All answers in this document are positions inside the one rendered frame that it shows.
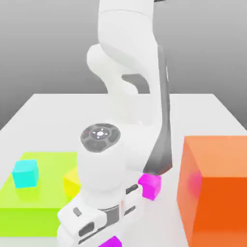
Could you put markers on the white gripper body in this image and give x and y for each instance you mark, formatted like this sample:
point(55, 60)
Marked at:
point(66, 240)

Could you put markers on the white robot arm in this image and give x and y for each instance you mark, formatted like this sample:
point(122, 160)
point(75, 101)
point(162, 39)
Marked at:
point(125, 57)

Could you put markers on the small magenta cube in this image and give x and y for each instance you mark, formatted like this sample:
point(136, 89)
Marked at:
point(112, 242)
point(150, 186)

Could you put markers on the small yellow cube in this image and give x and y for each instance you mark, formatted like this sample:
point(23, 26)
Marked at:
point(71, 185)

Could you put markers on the small cyan cube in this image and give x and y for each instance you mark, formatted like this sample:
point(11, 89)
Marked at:
point(25, 173)

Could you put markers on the large lime green box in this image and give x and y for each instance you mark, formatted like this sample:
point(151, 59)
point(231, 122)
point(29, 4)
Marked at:
point(38, 202)

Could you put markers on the large orange box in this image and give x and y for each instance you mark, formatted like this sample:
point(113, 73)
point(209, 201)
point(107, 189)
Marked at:
point(222, 193)

